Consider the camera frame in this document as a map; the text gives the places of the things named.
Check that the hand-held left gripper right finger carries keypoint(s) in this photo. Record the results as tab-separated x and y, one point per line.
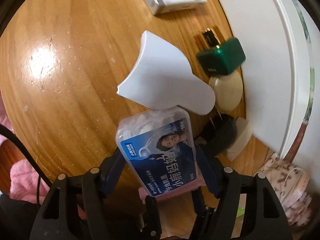
208	177

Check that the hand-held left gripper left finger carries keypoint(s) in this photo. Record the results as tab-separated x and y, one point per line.
113	172

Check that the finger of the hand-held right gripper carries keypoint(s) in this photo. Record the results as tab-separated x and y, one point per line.
222	135

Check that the beige round compact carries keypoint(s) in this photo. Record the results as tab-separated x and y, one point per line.
228	92

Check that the clear blue-label floss box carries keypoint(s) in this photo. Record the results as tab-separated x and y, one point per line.
160	150

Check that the green perfume bottle gold cap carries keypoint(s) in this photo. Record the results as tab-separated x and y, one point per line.
222	57

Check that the white curved plastic case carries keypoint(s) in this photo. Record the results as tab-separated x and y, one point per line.
160	75

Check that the patterned tote bag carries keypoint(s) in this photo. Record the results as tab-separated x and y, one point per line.
295	192

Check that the white plastic storage bin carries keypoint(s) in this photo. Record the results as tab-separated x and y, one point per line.
262	55

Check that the pink cloth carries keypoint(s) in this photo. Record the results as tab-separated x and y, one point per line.
22	177

